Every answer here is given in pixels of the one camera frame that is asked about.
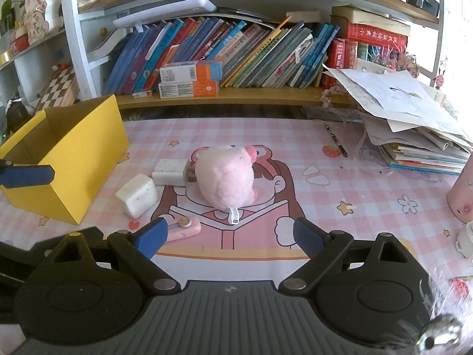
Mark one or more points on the grey fur pompom with bell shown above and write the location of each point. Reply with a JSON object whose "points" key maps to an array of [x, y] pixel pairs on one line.
{"points": [[443, 325]]}

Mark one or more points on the black pencil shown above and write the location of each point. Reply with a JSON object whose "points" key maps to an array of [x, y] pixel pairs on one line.
{"points": [[335, 138]]}

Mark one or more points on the thick red dictionary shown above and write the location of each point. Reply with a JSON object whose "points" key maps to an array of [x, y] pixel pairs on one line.
{"points": [[375, 39]]}

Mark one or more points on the pink plush toy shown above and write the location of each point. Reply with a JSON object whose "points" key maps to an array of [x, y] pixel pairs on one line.
{"points": [[225, 177]]}

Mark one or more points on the beige thick book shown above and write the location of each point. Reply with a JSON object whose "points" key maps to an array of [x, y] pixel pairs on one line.
{"points": [[369, 16]]}

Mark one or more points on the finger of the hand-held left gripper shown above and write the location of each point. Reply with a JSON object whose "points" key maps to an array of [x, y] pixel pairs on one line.
{"points": [[27, 176]]}

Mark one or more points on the dark round jar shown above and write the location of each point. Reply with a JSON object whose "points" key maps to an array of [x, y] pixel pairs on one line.
{"points": [[15, 114]]}

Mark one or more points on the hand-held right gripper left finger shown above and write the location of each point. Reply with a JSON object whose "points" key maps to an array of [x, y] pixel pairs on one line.
{"points": [[153, 237]]}

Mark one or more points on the orange and white carton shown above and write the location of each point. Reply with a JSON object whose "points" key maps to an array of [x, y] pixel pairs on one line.
{"points": [[188, 89], [190, 71]]}

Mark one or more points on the pink bottle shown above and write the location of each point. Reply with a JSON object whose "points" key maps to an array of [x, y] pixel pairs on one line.
{"points": [[462, 196]]}

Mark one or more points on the pink utility knife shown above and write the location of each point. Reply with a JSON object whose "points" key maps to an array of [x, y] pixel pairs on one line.
{"points": [[184, 227]]}

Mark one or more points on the pink printed table mat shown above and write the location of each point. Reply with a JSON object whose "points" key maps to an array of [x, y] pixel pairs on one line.
{"points": [[332, 199]]}

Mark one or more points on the row of upright books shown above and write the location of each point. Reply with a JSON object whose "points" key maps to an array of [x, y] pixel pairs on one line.
{"points": [[251, 55]]}

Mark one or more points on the white floral figurine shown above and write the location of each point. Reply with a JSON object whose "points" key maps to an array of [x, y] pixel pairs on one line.
{"points": [[42, 9]]}

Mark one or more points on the white speckled eraser block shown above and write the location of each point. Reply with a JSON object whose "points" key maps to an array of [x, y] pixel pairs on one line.
{"points": [[169, 172], [136, 196]]}

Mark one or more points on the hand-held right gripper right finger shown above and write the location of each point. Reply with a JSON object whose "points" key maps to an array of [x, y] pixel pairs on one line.
{"points": [[307, 238]]}

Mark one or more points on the small red books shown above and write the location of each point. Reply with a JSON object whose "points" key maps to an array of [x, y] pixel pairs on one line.
{"points": [[338, 63]]}

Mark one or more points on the pile of papers and booklets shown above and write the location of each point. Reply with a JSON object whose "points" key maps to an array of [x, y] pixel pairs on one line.
{"points": [[399, 103]]}

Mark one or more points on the wooden chessboard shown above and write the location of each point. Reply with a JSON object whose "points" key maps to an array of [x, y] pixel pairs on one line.
{"points": [[59, 88]]}

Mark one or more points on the yellow cardboard box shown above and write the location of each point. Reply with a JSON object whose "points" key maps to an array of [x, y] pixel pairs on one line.
{"points": [[88, 148]]}

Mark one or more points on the white and wood bookshelf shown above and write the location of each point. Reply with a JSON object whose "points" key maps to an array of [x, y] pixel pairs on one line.
{"points": [[258, 94]]}

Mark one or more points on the small white plastic object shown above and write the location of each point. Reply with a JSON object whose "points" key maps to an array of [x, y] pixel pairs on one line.
{"points": [[466, 240]]}

